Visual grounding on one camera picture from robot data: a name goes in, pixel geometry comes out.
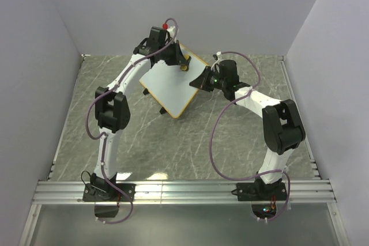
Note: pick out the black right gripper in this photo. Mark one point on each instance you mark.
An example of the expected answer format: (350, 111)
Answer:
(202, 82)

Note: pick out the aluminium rail frame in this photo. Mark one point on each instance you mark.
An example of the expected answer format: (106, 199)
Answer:
(180, 199)

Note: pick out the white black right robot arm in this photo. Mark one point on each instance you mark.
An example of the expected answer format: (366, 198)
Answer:
(283, 130)

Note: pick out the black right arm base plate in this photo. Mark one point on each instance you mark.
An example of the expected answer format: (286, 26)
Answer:
(259, 191)

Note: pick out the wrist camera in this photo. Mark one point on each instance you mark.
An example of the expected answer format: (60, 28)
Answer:
(171, 30)
(218, 58)

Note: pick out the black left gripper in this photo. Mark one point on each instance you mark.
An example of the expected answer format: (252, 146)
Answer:
(178, 59)

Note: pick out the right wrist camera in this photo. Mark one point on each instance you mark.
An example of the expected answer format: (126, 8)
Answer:
(218, 58)

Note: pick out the yellow and black eraser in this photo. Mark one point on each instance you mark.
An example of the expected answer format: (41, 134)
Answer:
(184, 66)

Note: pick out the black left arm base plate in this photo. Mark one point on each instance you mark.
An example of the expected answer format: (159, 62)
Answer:
(92, 194)

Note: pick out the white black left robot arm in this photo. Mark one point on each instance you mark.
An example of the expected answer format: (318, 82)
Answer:
(111, 107)

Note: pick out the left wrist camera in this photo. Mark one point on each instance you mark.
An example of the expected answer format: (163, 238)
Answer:
(171, 30)

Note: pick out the yellow framed whiteboard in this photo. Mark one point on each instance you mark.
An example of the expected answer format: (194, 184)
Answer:
(170, 86)

